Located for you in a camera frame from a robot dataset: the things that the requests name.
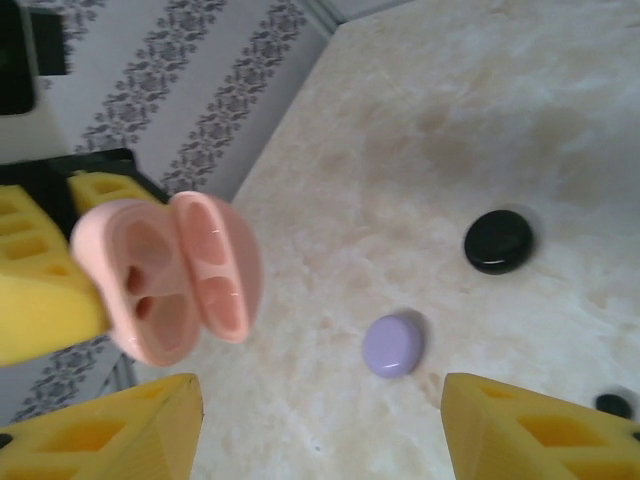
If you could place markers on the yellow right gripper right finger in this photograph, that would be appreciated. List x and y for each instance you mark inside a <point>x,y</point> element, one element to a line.
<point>540,440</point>

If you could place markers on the purple earbud charging case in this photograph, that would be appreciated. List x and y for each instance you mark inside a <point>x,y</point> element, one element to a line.
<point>392,345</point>

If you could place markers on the black earbud charging case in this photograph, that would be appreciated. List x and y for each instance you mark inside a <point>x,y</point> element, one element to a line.
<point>498,241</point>

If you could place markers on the pink earbud charging case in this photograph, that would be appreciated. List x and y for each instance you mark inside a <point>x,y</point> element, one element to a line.
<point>220,260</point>

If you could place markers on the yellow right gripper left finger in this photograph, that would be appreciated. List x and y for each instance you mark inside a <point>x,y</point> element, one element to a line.
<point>100,440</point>

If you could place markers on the aluminium corner post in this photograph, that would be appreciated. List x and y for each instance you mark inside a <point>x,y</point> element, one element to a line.
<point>325,10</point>

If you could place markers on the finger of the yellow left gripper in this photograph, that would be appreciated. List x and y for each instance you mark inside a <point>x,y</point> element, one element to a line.
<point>107,190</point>
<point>35,300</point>

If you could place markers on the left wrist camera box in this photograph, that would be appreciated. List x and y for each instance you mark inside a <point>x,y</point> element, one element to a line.
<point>17,60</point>

